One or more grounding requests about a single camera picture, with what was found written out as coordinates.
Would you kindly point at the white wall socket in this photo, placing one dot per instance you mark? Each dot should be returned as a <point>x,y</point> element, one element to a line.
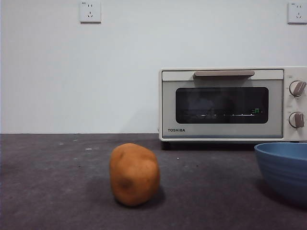
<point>298,13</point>
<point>90,12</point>

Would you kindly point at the brown potato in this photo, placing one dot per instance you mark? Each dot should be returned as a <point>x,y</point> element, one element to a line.
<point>134,175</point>

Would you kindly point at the white beige oven knob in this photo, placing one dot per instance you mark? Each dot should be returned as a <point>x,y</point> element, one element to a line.
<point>297,88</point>
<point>296,120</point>

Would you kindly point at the blue ribbed bowl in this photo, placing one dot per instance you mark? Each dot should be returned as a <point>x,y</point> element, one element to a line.
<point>285,175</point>

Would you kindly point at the white Toshiba toaster oven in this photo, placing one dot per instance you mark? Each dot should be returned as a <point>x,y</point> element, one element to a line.
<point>296,105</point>

